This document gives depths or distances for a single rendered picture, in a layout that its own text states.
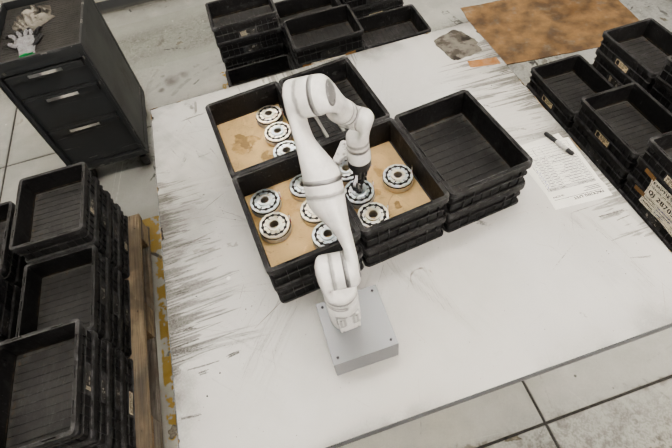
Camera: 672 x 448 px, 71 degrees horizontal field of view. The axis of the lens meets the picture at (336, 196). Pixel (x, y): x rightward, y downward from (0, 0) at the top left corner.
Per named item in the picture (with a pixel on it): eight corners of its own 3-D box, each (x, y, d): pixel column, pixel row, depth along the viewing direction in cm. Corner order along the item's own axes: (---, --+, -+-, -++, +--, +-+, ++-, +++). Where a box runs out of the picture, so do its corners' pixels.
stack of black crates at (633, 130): (662, 185, 231) (698, 136, 204) (607, 203, 228) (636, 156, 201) (610, 131, 255) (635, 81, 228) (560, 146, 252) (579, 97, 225)
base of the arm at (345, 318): (366, 323, 136) (362, 299, 122) (336, 335, 135) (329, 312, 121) (354, 295, 141) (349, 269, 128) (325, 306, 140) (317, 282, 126)
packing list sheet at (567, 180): (617, 193, 165) (618, 193, 165) (557, 213, 163) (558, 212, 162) (563, 131, 185) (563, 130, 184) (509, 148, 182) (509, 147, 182)
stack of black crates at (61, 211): (131, 279, 229) (82, 228, 194) (69, 298, 226) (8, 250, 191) (129, 215, 253) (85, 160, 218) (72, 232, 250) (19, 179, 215)
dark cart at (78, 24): (157, 167, 293) (80, 43, 222) (85, 188, 289) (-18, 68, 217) (152, 106, 329) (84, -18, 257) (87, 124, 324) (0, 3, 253)
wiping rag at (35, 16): (54, 27, 239) (50, 21, 236) (9, 38, 237) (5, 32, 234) (57, -1, 256) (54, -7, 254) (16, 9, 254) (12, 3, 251)
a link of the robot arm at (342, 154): (341, 143, 153) (339, 129, 148) (374, 149, 150) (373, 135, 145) (332, 164, 148) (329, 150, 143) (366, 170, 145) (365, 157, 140)
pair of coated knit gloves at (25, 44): (41, 53, 226) (37, 48, 223) (1, 64, 224) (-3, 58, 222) (45, 26, 241) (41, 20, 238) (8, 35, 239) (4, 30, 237)
